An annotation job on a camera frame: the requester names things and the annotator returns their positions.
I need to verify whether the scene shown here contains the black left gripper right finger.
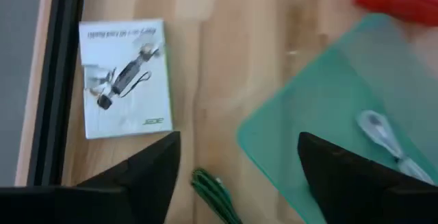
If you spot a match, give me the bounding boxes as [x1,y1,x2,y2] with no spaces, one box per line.
[297,132,436,224]

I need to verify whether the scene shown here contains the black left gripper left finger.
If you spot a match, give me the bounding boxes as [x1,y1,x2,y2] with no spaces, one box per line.
[77,131,181,224]

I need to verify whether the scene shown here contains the braided white cable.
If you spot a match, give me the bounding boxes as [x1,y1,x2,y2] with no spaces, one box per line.
[355,110,435,186]

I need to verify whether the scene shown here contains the white card reader box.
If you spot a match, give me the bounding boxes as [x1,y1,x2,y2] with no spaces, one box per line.
[78,18,174,140]

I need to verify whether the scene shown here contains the translucent green plastic bin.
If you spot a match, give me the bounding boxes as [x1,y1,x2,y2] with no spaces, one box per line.
[235,13,438,224]

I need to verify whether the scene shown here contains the red plastic mesh basket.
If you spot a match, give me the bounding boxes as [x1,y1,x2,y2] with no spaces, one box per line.
[354,0,438,27]

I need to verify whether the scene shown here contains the green cable bundle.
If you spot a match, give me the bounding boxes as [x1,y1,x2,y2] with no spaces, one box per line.
[190,168,244,224]

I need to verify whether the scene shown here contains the black aluminium table frame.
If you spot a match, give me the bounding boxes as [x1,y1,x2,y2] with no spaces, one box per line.
[27,0,87,187]

